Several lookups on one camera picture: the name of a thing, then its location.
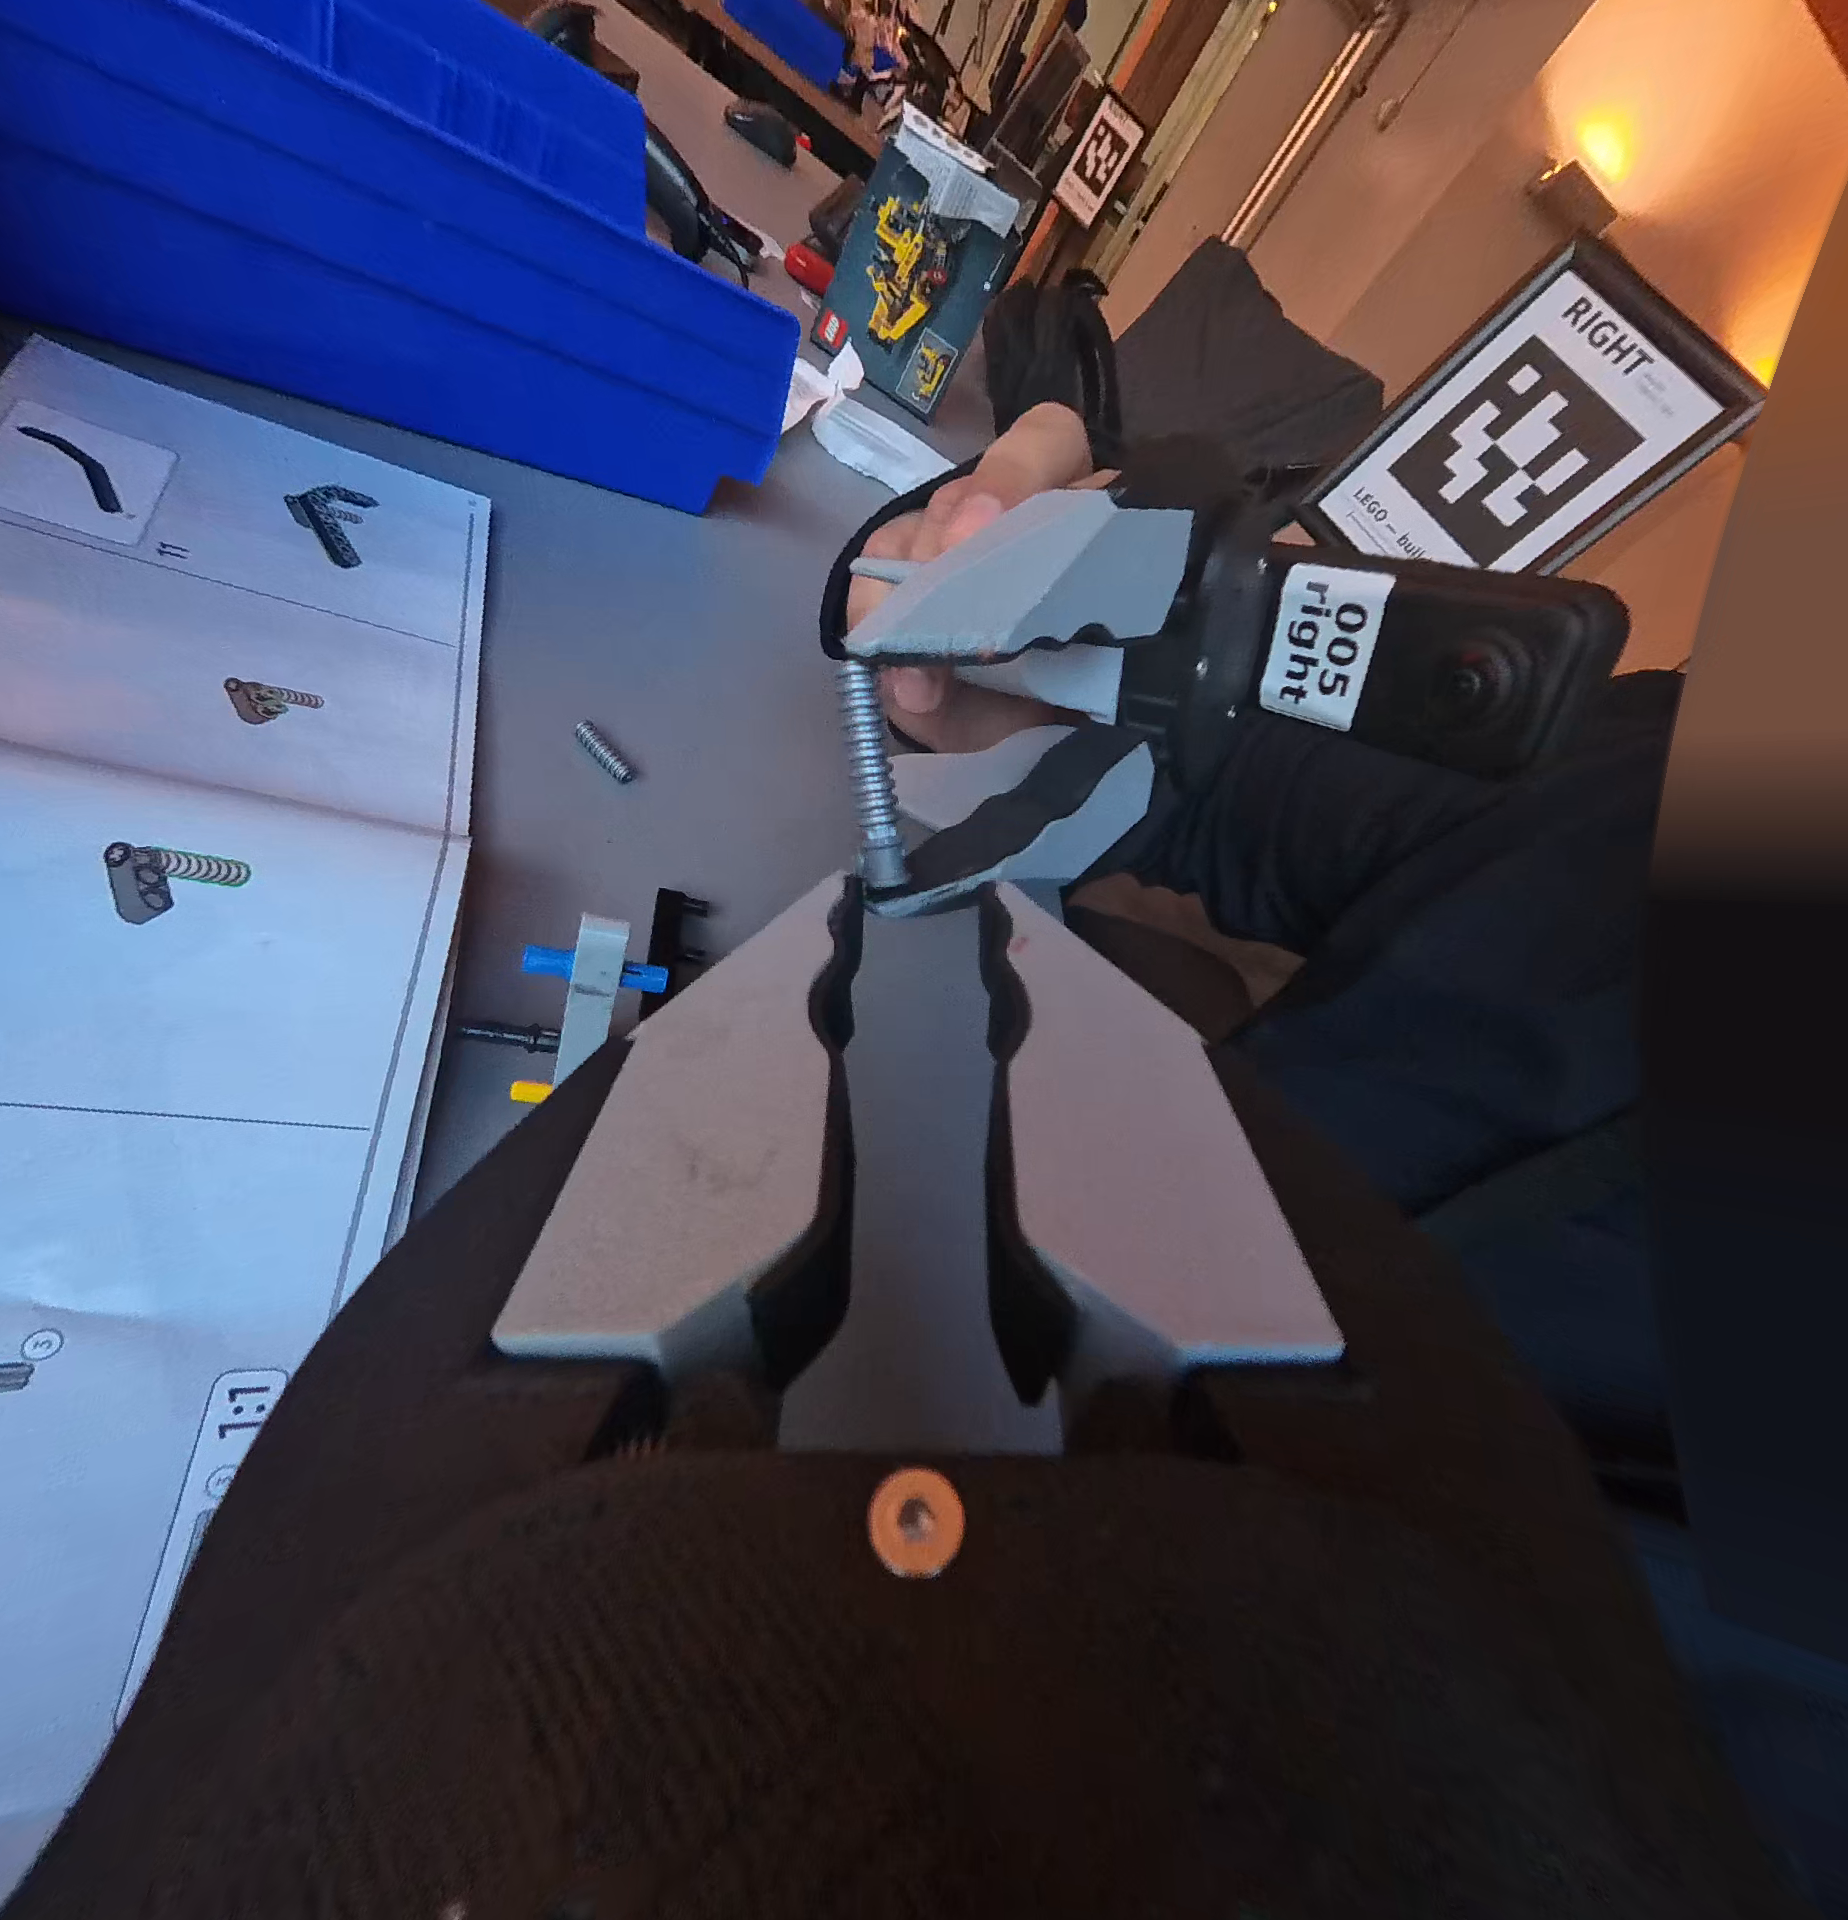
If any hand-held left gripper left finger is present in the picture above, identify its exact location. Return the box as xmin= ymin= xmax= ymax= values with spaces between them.
xmin=488 ymin=873 xmax=869 ymax=1389

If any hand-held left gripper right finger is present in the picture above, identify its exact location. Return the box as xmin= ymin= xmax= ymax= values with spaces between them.
xmin=982 ymin=882 xmax=1349 ymax=1409

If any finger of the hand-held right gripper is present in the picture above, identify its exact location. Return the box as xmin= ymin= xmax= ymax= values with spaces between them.
xmin=842 ymin=492 xmax=1199 ymax=725
xmin=870 ymin=731 xmax=1166 ymax=920

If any grey worm gear axle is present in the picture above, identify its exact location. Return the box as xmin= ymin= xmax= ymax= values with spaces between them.
xmin=833 ymin=661 xmax=916 ymax=899

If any person's right forearm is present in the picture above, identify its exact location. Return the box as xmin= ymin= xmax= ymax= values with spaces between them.
xmin=1075 ymin=672 xmax=1691 ymax=999

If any grey lego beam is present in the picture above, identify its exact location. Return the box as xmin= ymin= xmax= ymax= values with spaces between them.
xmin=551 ymin=912 xmax=634 ymax=1091

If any blue lego pin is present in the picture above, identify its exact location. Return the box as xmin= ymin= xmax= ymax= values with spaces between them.
xmin=521 ymin=942 xmax=668 ymax=993

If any yellow and dark lego box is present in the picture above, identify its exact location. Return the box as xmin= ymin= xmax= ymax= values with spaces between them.
xmin=808 ymin=102 xmax=1024 ymax=425

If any lego instruction booklet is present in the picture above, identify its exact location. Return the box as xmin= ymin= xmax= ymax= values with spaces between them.
xmin=0 ymin=336 xmax=494 ymax=1818

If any person's right hand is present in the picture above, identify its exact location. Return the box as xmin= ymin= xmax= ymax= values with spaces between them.
xmin=846 ymin=402 xmax=1123 ymax=757

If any white plastic bag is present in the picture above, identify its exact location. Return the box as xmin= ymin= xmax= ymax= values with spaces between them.
xmin=781 ymin=348 xmax=959 ymax=491

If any black and white marker sign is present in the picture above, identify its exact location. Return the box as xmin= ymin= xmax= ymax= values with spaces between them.
xmin=1051 ymin=87 xmax=1146 ymax=229

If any blue plastic storage bin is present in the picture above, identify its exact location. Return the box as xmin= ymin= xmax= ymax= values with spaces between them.
xmin=0 ymin=30 xmax=802 ymax=517
xmin=0 ymin=0 xmax=657 ymax=243
xmin=718 ymin=0 xmax=852 ymax=90

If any wall lamp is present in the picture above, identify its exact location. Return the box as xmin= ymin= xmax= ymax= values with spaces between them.
xmin=1525 ymin=112 xmax=1627 ymax=243

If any black cable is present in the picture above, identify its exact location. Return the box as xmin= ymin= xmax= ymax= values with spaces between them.
xmin=645 ymin=120 xmax=761 ymax=289

